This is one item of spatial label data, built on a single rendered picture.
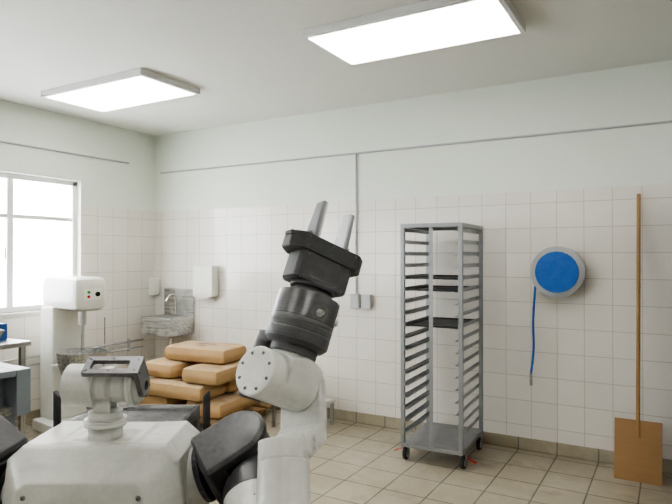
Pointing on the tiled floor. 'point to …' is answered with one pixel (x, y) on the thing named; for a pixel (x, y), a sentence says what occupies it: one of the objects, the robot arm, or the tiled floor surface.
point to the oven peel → (641, 467)
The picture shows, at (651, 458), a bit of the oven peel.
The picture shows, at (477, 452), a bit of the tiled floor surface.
